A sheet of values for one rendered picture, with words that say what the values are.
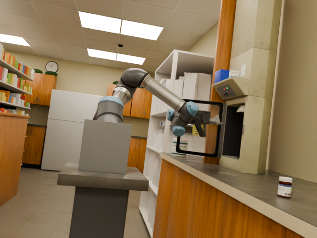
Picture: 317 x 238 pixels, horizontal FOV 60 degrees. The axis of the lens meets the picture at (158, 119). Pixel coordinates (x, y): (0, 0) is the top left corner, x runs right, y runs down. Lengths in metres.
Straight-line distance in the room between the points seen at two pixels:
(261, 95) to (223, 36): 0.61
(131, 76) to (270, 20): 0.94
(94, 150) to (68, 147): 5.40
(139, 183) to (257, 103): 1.02
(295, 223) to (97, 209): 0.66
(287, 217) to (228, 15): 1.68
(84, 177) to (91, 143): 0.15
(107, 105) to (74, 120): 5.25
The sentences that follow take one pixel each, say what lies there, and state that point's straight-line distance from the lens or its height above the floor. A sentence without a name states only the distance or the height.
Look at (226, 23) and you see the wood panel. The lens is 2.24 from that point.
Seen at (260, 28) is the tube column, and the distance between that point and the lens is 1.90.
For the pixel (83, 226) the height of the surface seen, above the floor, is 0.74.
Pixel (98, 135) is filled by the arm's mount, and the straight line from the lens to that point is 1.09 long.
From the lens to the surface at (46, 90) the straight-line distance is 6.95.
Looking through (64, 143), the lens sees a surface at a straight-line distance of 6.50.
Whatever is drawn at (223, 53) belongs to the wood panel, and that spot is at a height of 1.77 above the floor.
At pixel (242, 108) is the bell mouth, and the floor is 1.34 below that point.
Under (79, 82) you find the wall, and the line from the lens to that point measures 7.21.
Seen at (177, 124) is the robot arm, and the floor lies 1.18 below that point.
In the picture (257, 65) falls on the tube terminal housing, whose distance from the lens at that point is 1.83.
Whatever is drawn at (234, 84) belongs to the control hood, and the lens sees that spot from 1.77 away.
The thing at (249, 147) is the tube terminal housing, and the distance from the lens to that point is 1.77.
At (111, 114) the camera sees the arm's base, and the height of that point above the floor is 1.17.
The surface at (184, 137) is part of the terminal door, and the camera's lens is 2.02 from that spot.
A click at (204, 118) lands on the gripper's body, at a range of 1.77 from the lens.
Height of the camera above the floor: 1.12
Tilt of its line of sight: 3 degrees up
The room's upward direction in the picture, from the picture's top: 7 degrees clockwise
